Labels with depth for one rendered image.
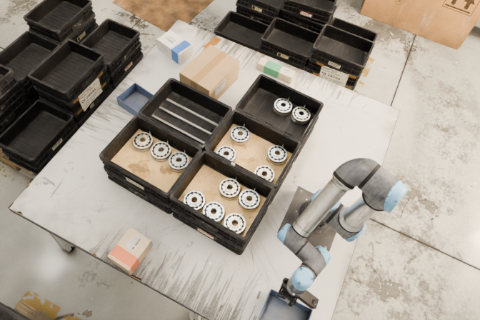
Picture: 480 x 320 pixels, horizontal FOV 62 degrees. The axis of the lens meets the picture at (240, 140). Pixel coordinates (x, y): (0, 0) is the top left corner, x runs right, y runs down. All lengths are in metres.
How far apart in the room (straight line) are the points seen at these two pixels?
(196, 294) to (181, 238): 0.27
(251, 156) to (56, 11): 2.03
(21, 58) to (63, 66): 0.40
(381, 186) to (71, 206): 1.45
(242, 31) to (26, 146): 1.88
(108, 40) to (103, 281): 1.75
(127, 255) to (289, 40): 2.15
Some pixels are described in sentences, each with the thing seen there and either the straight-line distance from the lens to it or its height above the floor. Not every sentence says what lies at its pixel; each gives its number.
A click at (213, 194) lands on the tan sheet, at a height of 0.83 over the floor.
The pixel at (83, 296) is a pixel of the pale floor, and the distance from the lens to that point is 2.75.
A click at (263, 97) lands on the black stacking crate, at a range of 2.32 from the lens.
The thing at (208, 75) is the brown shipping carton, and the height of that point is 0.86.
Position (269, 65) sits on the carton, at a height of 0.76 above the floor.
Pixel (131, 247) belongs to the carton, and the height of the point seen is 0.77.
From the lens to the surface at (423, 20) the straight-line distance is 4.42.
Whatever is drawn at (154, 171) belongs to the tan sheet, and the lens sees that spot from 2.03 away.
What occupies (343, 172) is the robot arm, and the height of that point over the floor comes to 1.34.
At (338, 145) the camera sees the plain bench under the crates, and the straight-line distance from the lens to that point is 2.39.
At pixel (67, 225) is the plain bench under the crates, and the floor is 0.70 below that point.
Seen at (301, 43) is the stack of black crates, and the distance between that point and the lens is 3.35.
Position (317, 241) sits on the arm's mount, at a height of 0.74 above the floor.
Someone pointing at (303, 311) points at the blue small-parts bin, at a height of 0.70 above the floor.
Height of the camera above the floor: 2.60
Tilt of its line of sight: 56 degrees down
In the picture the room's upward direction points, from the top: 9 degrees clockwise
